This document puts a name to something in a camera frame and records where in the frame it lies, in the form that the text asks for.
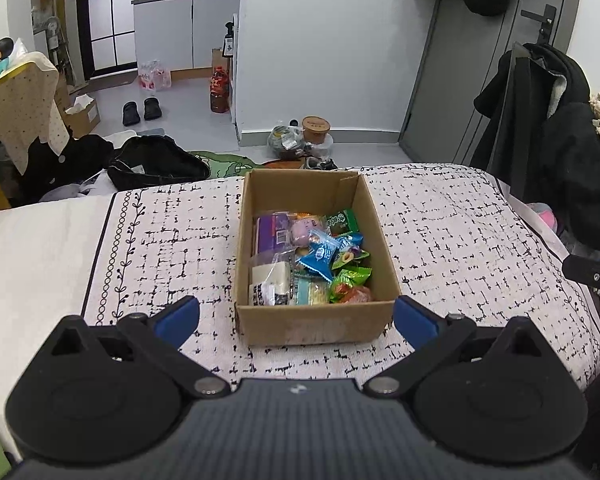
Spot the clear plastic bag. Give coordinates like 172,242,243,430
267,125,306,158

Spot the yellow cake packet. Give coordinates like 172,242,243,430
294,277,331,307

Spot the white label snack packet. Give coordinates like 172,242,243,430
250,260,293,307

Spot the green rug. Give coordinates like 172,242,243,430
190,150,263,180

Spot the brown paper bowl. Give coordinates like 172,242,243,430
301,116,332,145

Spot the purple bread packet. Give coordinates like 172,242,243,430
254,212,298,256

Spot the white fan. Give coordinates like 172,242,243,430
42,15,63,43

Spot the grey door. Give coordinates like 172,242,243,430
399,0,583,166

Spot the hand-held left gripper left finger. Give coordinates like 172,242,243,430
40,296,231,400

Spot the pink bottle pack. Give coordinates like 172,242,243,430
138,59,172,92

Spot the white bed sheet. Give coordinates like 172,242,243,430
0,194,112,461

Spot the red drink bottle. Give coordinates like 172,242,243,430
209,66,231,113

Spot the white kitchen cabinet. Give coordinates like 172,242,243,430
131,0,242,73

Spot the floor carton with tissue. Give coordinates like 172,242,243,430
62,94,102,138

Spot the black door handle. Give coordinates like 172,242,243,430
521,4,557,45

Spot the pile of black clothes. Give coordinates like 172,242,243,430
20,134,115,201

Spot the black framed sliding door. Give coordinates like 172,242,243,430
75,0,141,81

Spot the pink plush item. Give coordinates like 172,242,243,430
525,202,561,233

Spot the red orange snack packet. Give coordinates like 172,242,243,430
340,285,376,305

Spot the blue snack packet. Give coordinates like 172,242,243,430
296,230,342,280

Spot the small avocado print packet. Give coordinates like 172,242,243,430
331,232,371,271

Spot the green plum packet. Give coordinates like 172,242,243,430
328,266,373,303

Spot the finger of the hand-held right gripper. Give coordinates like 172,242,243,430
561,254,600,306

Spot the black coat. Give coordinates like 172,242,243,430
472,42,600,253

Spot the dark green snack packet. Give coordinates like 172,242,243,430
325,209,361,237

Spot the clear purple snack packet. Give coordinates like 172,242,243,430
290,215,326,248

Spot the black bag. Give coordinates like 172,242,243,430
107,135,212,192

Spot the cardboard box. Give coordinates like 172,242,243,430
234,169,403,347

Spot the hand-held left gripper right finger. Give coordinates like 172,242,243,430
363,295,551,400

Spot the wooden side table with cloth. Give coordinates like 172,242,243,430
0,51,73,173

